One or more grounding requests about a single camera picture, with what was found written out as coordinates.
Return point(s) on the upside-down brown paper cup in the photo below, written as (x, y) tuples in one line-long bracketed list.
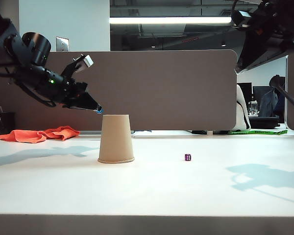
[(115, 140)]

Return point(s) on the long ceiling light strip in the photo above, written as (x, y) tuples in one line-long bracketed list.
[(171, 20)]

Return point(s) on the small purple die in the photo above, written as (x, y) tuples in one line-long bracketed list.
[(188, 157)]

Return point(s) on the seated person in blue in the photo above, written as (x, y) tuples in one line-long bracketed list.
[(268, 105)]

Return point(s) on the small blue die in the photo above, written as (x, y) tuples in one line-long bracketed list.
[(99, 111)]

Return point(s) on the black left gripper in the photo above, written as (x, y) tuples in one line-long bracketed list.
[(73, 93)]

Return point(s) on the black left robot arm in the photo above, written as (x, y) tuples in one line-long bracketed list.
[(27, 71)]

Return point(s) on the dark box with clutter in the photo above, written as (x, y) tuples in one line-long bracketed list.
[(2, 122)]

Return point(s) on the black computer monitor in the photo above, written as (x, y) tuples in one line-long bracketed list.
[(257, 93), (246, 90)]

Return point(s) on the black diagonal pole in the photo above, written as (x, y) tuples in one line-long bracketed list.
[(290, 96)]

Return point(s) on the crumpled orange cloth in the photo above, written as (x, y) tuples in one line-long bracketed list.
[(27, 136)]

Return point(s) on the black pendant ceiling lamp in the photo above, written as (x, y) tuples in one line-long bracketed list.
[(223, 44)]

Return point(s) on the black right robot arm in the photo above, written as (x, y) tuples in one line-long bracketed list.
[(292, 14)]

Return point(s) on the clear water bottle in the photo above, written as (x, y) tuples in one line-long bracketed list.
[(253, 109)]

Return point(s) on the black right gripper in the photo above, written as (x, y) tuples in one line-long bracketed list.
[(267, 25)]

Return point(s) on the flat black desk object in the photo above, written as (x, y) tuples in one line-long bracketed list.
[(263, 122)]

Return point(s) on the metal wall outlet plate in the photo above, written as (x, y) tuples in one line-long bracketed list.
[(62, 44)]

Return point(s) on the green tape strip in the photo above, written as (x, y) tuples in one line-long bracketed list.
[(259, 132)]

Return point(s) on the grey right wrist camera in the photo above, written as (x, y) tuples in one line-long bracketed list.
[(242, 18)]

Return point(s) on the wide brown desk divider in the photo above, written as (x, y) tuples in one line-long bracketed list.
[(161, 90)]

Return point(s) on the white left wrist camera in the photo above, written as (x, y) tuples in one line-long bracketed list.
[(87, 61)]

